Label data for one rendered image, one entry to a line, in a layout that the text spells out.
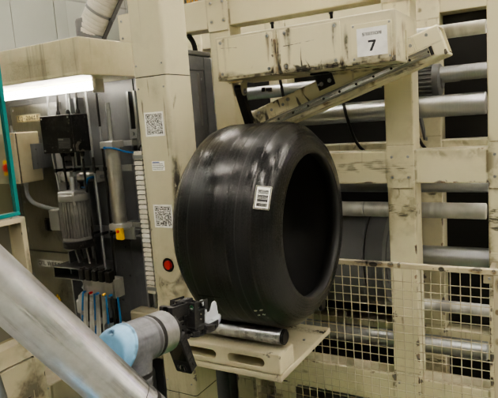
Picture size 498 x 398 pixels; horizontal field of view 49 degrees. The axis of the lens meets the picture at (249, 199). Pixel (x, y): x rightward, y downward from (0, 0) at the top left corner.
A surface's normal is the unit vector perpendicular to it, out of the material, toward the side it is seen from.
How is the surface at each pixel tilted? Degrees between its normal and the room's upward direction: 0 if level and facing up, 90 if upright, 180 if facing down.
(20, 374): 90
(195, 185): 60
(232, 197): 66
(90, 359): 81
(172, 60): 90
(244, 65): 90
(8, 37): 90
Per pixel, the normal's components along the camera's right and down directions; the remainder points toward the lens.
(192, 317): -0.50, 0.04
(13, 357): 0.87, 0.01
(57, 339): 0.51, 0.07
